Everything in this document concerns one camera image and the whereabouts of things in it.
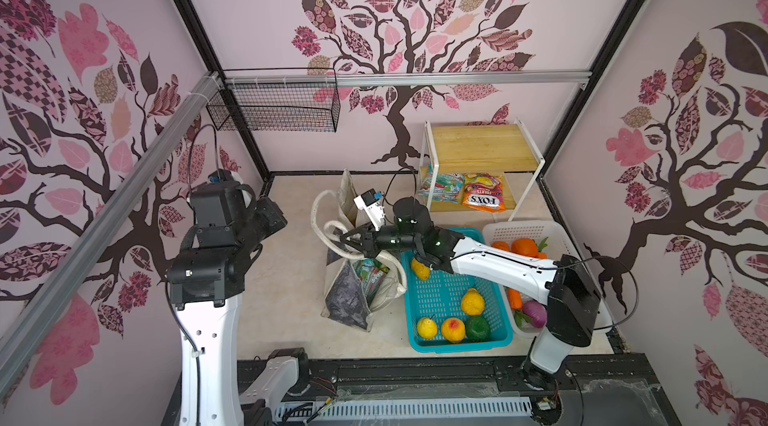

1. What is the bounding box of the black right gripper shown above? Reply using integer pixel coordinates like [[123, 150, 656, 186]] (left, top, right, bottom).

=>
[[340, 220, 422, 262]]

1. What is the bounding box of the teal candy bag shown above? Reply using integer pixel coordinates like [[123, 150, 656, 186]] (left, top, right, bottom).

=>
[[353, 258, 390, 304]]

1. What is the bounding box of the beige canvas tote bag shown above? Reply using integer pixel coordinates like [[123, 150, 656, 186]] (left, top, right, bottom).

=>
[[310, 170, 408, 332]]

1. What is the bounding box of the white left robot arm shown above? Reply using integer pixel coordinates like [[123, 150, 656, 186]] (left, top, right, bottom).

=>
[[166, 179, 287, 425]]

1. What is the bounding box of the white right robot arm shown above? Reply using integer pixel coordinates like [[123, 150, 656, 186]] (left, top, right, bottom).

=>
[[337, 197, 601, 378]]

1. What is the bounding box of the green mint candy bag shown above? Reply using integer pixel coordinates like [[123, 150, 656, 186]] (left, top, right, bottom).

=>
[[418, 169, 465, 204]]

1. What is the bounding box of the orange Fox's candy bag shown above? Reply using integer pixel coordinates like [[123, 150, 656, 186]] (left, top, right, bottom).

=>
[[461, 173, 506, 212]]

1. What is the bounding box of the yellow-orange wrinkled fruit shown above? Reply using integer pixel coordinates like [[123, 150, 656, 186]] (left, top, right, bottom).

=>
[[410, 258, 431, 281]]

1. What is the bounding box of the white wooden shelf rack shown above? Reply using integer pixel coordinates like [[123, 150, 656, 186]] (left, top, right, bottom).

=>
[[417, 119, 545, 221]]

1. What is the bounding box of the teal plastic basket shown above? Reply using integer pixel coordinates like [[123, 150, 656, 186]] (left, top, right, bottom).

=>
[[400, 251, 515, 354]]

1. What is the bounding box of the orange pumpkin left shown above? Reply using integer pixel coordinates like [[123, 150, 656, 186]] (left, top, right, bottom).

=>
[[491, 241, 511, 251]]

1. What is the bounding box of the yellow bumpy fruit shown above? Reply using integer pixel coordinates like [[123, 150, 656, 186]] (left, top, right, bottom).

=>
[[460, 288, 486, 316]]

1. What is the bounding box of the yellow pear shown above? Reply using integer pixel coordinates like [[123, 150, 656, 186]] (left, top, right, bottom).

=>
[[417, 317, 439, 341]]

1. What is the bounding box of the green avocado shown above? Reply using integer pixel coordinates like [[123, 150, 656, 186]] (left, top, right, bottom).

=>
[[465, 315, 491, 342]]

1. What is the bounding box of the orange carrot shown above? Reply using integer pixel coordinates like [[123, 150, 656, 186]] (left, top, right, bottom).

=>
[[507, 288, 524, 311]]

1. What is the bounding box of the purple round eggplant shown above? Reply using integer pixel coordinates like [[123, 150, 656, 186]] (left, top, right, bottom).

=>
[[522, 300, 548, 329]]

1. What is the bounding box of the white plastic basket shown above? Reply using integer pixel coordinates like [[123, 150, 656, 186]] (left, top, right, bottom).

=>
[[482, 220, 582, 339]]

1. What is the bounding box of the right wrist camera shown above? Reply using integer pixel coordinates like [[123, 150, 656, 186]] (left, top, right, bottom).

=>
[[354, 188, 386, 231]]

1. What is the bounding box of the black wire basket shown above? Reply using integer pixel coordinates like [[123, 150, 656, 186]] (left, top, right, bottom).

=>
[[206, 66, 341, 132]]

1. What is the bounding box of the aluminium frame rail back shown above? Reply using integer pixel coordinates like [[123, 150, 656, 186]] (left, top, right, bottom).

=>
[[226, 70, 592, 88]]

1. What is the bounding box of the aluminium frame rail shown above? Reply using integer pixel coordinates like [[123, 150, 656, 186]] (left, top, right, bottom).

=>
[[226, 70, 592, 88], [1, 72, 222, 394]]

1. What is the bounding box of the white cable duct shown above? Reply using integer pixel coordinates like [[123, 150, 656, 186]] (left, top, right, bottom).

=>
[[275, 397, 533, 424]]

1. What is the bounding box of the aluminium frame rail left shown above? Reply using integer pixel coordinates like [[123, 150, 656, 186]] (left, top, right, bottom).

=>
[[1, 72, 222, 394]]

